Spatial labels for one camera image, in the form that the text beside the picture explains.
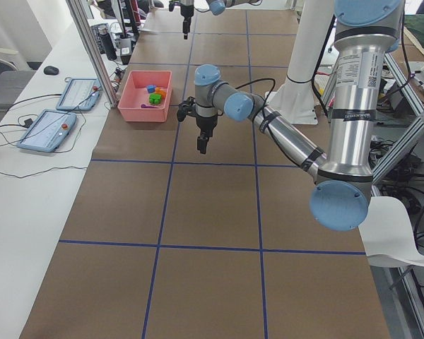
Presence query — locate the far blue teach pendant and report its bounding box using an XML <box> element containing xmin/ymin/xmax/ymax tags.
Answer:
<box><xmin>56</xmin><ymin>78</ymin><xmax>102</xmax><ymax>112</ymax></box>

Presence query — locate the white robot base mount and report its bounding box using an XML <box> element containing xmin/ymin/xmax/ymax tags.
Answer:
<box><xmin>268</xmin><ymin>0</ymin><xmax>334</xmax><ymax>125</ymax></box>

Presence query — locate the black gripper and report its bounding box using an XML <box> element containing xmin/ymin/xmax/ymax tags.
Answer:
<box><xmin>168</xmin><ymin>0</ymin><xmax>194</xmax><ymax>40</ymax></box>
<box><xmin>177</xmin><ymin>96</ymin><xmax>218</xmax><ymax>154</ymax></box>

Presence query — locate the aluminium frame rack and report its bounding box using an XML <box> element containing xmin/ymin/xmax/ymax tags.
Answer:
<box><xmin>317</xmin><ymin>49</ymin><xmax>424</xmax><ymax>339</ymax></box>

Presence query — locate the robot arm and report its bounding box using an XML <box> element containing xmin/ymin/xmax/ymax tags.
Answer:
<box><xmin>177</xmin><ymin>1</ymin><xmax>404</xmax><ymax>231</ymax></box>
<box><xmin>168</xmin><ymin>0</ymin><xmax>262</xmax><ymax>40</ymax></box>

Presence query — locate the pink plastic box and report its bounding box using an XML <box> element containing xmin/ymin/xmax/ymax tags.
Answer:
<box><xmin>118</xmin><ymin>71</ymin><xmax>172</xmax><ymax>122</ymax></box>

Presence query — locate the near blue teach pendant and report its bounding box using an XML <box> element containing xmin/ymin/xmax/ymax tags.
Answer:
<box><xmin>16</xmin><ymin>109</ymin><xmax>77</xmax><ymax>153</ymax></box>

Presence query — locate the small blue block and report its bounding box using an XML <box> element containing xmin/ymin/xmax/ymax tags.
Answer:
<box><xmin>146</xmin><ymin>85</ymin><xmax>156</xmax><ymax>93</ymax></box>

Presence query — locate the orange block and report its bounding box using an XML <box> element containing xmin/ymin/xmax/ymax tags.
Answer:
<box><xmin>155</xmin><ymin>87</ymin><xmax>167</xmax><ymax>99</ymax></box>

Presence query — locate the green block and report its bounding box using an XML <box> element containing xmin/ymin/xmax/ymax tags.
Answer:
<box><xmin>148</xmin><ymin>93</ymin><xmax>163</xmax><ymax>105</ymax></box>

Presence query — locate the black water bottle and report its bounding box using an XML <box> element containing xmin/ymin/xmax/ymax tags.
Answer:
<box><xmin>98</xmin><ymin>25</ymin><xmax>117</xmax><ymax>61</ymax></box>

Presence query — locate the black computer mouse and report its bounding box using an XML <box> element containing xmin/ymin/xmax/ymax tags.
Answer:
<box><xmin>43</xmin><ymin>66</ymin><xmax>59</xmax><ymax>76</ymax></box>

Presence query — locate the blue teach pendant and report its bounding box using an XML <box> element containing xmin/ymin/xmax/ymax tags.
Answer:
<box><xmin>16</xmin><ymin>109</ymin><xmax>77</xmax><ymax>153</ymax></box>
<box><xmin>56</xmin><ymin>78</ymin><xmax>102</xmax><ymax>112</ymax></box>

